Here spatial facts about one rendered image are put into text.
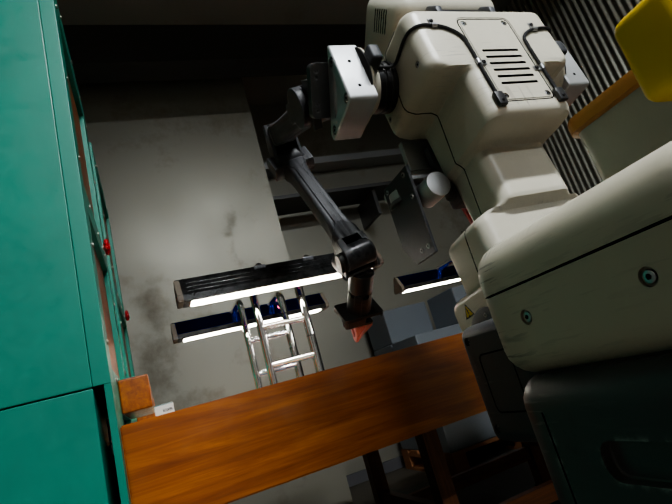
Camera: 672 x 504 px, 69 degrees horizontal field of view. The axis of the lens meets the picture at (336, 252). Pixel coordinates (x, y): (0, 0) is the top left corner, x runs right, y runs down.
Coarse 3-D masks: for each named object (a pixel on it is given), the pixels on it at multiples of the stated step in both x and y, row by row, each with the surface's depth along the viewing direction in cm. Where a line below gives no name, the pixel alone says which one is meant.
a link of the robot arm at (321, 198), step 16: (272, 160) 126; (288, 160) 124; (304, 160) 124; (288, 176) 124; (304, 176) 120; (304, 192) 117; (320, 192) 115; (320, 208) 112; (336, 208) 112; (336, 224) 108; (352, 224) 108; (336, 240) 105; (352, 240) 108; (368, 240) 105; (352, 256) 103; (368, 256) 104
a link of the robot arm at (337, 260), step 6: (336, 258) 105; (342, 258) 103; (336, 264) 106; (342, 264) 103; (372, 264) 107; (336, 270) 116; (342, 270) 104; (354, 270) 106; (360, 270) 106; (342, 276) 113; (348, 276) 106
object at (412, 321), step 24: (456, 288) 345; (384, 312) 366; (408, 312) 372; (432, 312) 372; (384, 336) 369; (408, 336) 365; (432, 336) 327; (456, 432) 310; (480, 432) 314; (408, 456) 362; (456, 456) 303
